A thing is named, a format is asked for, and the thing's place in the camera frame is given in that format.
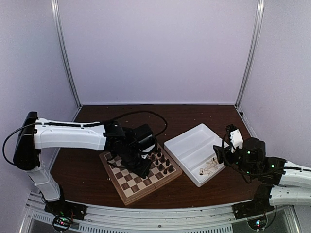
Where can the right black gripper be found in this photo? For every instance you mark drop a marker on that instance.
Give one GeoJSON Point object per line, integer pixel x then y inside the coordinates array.
{"type": "Point", "coordinates": [223, 154]}

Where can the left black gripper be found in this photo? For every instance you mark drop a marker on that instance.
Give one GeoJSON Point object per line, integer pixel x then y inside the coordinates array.
{"type": "Point", "coordinates": [141, 170]}

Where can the dark chess king piece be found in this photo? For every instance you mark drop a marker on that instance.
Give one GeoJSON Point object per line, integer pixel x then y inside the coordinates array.
{"type": "Point", "coordinates": [162, 159]}

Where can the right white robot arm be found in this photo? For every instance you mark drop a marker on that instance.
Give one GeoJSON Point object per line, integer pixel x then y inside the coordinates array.
{"type": "Point", "coordinates": [283, 182]}

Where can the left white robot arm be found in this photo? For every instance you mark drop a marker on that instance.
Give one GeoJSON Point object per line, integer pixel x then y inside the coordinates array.
{"type": "Point", "coordinates": [39, 133]}

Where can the white chess pieces pile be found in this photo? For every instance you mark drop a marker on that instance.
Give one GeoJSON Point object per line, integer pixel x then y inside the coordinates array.
{"type": "Point", "coordinates": [211, 167]}

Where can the white divided plastic tray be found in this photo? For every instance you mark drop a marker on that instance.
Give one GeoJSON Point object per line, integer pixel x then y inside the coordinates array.
{"type": "Point", "coordinates": [191, 149]}

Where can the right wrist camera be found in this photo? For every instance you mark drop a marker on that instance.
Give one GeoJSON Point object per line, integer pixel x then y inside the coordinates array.
{"type": "Point", "coordinates": [235, 137]}

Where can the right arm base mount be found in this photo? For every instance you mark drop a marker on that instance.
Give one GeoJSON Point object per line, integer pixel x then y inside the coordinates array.
{"type": "Point", "coordinates": [257, 206]}

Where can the aluminium frame rail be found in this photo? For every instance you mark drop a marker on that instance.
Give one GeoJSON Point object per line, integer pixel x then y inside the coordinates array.
{"type": "Point", "coordinates": [104, 219]}

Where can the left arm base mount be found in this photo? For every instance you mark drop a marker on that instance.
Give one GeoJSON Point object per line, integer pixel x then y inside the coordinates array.
{"type": "Point", "coordinates": [66, 209]}

